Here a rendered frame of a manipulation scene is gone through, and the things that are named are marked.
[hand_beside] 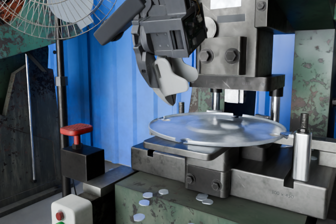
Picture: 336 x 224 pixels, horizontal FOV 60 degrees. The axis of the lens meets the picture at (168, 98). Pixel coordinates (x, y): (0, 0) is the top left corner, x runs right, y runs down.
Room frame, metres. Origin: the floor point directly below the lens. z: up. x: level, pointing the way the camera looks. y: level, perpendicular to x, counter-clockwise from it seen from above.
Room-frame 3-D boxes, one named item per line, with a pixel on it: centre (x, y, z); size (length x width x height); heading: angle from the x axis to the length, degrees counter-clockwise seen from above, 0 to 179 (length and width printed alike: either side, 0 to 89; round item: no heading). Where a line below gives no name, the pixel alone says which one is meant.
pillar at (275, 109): (0.74, -0.27, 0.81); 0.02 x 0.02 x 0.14
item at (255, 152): (0.73, -0.18, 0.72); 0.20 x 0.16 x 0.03; 57
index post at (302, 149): (0.53, -0.25, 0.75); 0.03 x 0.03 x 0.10; 57
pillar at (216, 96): (0.83, -0.14, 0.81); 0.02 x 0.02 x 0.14
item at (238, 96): (0.72, -0.17, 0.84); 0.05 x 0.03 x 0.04; 57
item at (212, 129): (0.62, -0.10, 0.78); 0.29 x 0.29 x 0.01
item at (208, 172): (0.58, -0.08, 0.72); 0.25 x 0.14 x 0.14; 147
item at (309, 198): (0.73, -0.17, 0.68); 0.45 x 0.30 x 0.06; 57
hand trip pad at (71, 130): (0.72, 0.23, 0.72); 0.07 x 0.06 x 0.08; 147
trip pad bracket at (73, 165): (0.71, 0.21, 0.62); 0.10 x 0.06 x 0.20; 57
